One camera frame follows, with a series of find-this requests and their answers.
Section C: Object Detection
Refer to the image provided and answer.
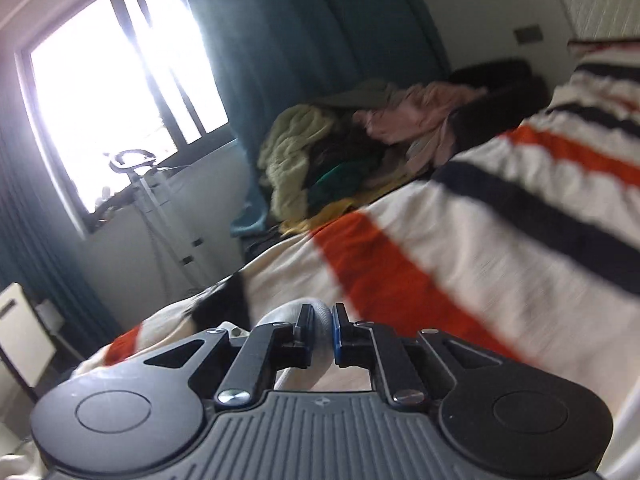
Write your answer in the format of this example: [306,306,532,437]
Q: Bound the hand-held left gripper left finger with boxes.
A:
[143,304,317,407]

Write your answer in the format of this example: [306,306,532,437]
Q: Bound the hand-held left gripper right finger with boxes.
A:
[332,303,507,406]

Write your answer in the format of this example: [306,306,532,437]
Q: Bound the white pants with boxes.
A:
[257,299,337,394]

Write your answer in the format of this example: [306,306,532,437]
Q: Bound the dark patterned clothes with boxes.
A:
[304,122,386,183]

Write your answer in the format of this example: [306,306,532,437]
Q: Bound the yellow cloth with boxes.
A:
[279,197,362,237]

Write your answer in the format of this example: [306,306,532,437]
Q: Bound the green garment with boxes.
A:
[318,157,387,202]

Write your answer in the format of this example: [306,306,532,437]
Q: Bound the striped orange black white blanket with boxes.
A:
[0,39,640,480]

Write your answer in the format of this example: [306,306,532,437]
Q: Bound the yellow-green knit blanket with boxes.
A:
[257,104,347,224]

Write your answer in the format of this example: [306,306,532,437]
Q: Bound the white garment steamer stand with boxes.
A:
[101,148,197,272]

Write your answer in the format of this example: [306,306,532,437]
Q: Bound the pink garment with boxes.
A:
[352,81,489,172]

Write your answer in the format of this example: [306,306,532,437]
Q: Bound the olive grey garment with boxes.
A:
[314,79,402,112]

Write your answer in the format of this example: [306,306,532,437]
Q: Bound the white panel heater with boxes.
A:
[0,282,57,389]

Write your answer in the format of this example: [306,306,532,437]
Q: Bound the narrow teal curtain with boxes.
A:
[0,122,123,348]

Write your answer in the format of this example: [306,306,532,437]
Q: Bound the black sofa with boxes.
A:
[446,59,552,157]

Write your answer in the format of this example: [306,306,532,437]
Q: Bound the wide teal curtain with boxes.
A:
[172,0,452,237]

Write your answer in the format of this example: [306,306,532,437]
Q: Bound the black framed window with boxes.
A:
[14,0,232,235]

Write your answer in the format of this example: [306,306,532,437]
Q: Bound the white quilted headboard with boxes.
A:
[552,0,640,45]

